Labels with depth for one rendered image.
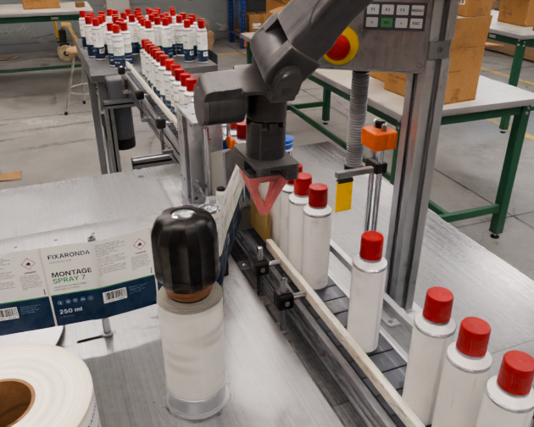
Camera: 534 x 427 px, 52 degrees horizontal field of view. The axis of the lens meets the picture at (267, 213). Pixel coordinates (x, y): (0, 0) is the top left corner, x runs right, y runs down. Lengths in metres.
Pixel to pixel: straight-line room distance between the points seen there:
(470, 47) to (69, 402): 2.29
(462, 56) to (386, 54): 1.76
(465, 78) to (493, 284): 1.57
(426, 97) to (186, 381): 0.55
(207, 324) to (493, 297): 0.66
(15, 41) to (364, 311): 7.77
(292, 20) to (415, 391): 0.50
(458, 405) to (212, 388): 0.31
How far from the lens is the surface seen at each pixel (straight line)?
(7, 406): 0.74
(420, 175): 0.95
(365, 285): 0.82
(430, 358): 0.73
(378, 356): 0.91
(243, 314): 0.97
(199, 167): 1.18
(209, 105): 0.72
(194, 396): 0.78
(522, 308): 1.18
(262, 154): 0.77
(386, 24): 0.86
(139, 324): 0.98
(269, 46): 0.70
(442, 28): 0.89
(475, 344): 0.66
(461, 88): 2.66
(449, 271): 1.23
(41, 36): 8.34
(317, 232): 0.96
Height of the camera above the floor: 1.48
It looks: 28 degrees down
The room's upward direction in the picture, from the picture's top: straight up
